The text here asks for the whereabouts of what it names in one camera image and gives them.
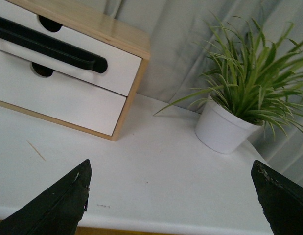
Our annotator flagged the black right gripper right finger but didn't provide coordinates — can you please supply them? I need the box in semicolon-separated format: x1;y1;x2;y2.
251;160;303;235

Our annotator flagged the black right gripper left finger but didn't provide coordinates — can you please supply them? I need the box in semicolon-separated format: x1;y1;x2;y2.
0;159;92;235

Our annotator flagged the white drawer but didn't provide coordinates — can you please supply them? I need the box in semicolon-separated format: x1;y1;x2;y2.
0;0;149;96
0;51;126;135

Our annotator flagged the wooden toothpick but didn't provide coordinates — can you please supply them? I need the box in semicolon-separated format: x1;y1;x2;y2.
26;140;46;161

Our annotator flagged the white plant pot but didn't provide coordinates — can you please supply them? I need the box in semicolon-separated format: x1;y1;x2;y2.
195;96;261;154

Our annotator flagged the white tablecloth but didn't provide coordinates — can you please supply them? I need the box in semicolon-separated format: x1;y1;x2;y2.
0;95;272;235

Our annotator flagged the green spider plant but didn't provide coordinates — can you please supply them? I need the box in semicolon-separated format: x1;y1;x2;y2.
153;11;303;141

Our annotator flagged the black drawer handle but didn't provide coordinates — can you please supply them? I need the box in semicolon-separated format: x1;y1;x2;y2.
0;17;108;73

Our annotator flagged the wooden drawer cabinet frame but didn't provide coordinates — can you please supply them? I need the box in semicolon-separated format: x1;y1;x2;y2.
0;0;150;141

